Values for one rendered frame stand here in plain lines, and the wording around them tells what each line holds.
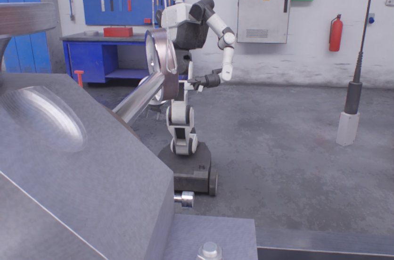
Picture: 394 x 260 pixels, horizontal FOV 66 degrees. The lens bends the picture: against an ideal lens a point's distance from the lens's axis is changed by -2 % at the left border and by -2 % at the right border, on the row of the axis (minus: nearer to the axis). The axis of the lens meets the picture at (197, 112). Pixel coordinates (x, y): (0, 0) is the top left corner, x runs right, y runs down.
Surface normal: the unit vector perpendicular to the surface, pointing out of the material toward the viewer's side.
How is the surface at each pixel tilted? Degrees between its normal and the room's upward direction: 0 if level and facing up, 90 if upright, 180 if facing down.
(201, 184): 90
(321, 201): 0
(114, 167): 45
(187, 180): 90
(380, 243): 0
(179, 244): 0
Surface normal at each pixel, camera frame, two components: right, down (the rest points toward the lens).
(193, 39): 0.62, 0.29
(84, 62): -0.14, 0.34
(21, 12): 0.96, 0.10
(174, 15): -0.77, 0.04
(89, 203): 0.70, -0.64
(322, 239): 0.00, -0.94
